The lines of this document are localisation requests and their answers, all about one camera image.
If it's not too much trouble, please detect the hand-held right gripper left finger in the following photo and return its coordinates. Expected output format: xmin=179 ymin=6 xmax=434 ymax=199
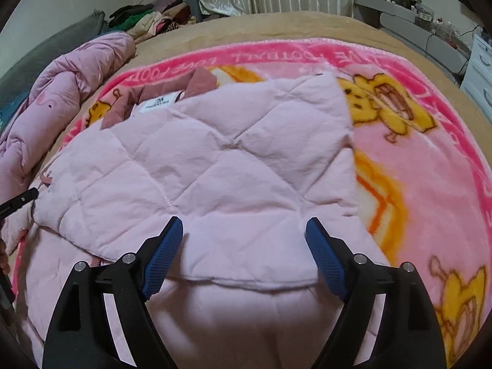
xmin=42 ymin=216 xmax=184 ymax=369

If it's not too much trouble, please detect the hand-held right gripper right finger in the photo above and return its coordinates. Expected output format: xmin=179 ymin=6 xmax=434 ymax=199
xmin=305 ymin=217 xmax=448 ymax=369

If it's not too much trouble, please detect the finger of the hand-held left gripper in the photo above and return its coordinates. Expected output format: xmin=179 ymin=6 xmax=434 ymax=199
xmin=0 ymin=188 xmax=40 ymax=218

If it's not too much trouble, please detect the pink quilted jacket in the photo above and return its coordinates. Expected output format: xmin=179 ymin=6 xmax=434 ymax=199
xmin=15 ymin=67 xmax=389 ymax=369

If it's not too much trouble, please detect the pile of assorted clothes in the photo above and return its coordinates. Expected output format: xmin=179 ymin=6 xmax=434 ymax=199
xmin=108 ymin=0 xmax=200 ymax=41

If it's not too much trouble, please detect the teal patterned cloth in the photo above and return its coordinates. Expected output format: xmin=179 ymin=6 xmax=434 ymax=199
xmin=0 ymin=96 xmax=22 ymax=133

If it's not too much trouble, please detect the pink bear printed blanket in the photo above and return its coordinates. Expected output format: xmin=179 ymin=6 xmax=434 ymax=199
xmin=11 ymin=38 xmax=492 ymax=369

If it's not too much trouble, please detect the pink comforter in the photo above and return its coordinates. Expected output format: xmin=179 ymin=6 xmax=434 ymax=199
xmin=0 ymin=31 xmax=137 ymax=254

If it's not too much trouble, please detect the tan bed cover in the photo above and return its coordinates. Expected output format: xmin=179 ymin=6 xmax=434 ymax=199
xmin=8 ymin=10 xmax=492 ymax=262

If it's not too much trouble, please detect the white drawer cabinet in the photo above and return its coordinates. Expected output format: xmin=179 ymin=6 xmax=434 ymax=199
xmin=459 ymin=33 xmax=492 ymax=114

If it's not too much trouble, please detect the grey desk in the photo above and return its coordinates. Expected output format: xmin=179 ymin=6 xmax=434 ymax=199
xmin=354 ymin=0 xmax=473 ymax=81

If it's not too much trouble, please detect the clutter of small desk items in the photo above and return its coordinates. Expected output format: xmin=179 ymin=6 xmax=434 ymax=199
xmin=359 ymin=0 xmax=464 ymax=33

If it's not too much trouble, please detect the black cable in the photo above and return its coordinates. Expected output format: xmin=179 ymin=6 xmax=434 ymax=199
xmin=455 ymin=25 xmax=486 ymax=75

